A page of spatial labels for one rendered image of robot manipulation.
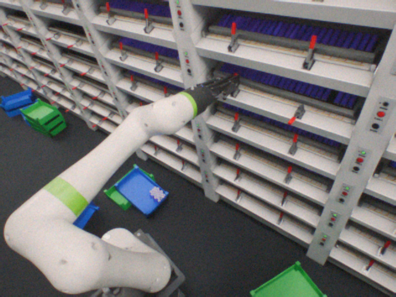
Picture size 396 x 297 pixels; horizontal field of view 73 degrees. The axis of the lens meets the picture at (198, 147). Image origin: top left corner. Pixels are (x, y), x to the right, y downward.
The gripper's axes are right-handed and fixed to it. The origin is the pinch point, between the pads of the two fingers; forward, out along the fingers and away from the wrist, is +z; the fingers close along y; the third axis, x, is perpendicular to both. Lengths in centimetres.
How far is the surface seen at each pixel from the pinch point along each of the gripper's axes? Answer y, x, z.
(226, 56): -1.8, 9.0, -1.7
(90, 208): -86, -105, -35
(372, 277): 73, -81, 16
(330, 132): 38.5, -8.3, 1.1
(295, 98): 23.2, -2.7, 6.1
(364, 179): 53, -23, 4
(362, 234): 62, -60, 17
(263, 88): 10.4, -2.6, 6.3
